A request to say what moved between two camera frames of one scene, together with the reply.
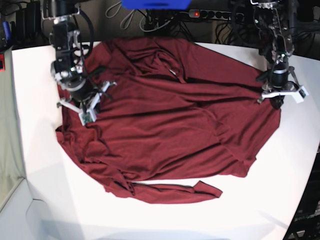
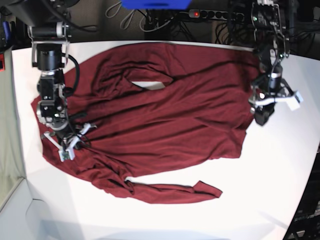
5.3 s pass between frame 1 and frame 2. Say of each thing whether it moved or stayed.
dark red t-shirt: moved
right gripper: moved
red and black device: stayed
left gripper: moved
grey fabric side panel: stayed
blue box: stayed
